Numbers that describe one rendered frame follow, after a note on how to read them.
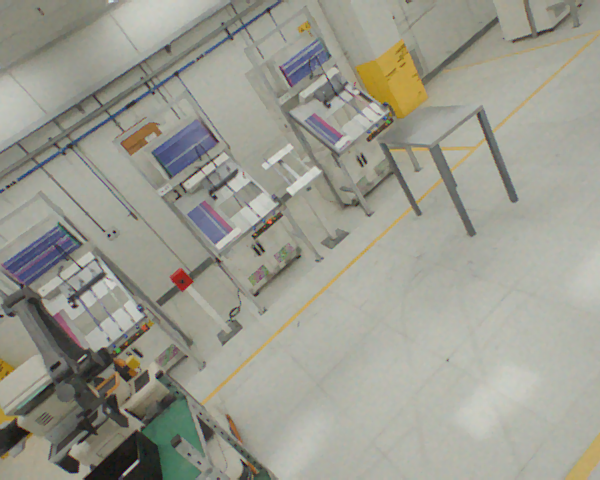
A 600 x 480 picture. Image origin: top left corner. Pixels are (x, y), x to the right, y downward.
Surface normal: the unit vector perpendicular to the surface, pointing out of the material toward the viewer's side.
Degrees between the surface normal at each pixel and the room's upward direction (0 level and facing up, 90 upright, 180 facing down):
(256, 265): 90
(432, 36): 90
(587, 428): 0
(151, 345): 90
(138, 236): 90
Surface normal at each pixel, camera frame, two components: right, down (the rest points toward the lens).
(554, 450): -0.52, -0.74
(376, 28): 0.43, 0.18
